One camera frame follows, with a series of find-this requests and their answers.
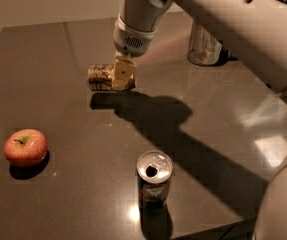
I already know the wire mesh cup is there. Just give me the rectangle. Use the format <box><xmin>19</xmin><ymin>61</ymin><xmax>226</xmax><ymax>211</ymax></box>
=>
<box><xmin>187</xmin><ymin>21</ymin><xmax>222</xmax><ymax>66</ymax></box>

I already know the orange patterned soda can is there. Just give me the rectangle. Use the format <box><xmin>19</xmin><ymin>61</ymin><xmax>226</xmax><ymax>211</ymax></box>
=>
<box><xmin>87</xmin><ymin>63</ymin><xmax>136</xmax><ymax>92</ymax></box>

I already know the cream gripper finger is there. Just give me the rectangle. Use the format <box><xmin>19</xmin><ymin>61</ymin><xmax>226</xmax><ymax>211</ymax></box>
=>
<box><xmin>112</xmin><ymin>52</ymin><xmax>137</xmax><ymax>90</ymax></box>

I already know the red apple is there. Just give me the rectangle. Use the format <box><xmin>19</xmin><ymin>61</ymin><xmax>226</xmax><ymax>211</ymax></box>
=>
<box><xmin>4</xmin><ymin>129</ymin><xmax>47</xmax><ymax>168</ymax></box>

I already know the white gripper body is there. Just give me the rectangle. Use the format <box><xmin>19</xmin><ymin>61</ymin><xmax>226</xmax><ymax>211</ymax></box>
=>
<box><xmin>113</xmin><ymin>16</ymin><xmax>156</xmax><ymax>57</ymax></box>

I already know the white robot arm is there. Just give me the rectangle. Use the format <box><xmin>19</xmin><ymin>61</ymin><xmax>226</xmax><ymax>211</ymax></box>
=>
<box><xmin>112</xmin><ymin>0</ymin><xmax>287</xmax><ymax>240</ymax></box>

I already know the dark upright soda can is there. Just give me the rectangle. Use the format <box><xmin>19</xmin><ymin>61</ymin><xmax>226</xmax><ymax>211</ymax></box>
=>
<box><xmin>136</xmin><ymin>150</ymin><xmax>173</xmax><ymax>213</ymax></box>

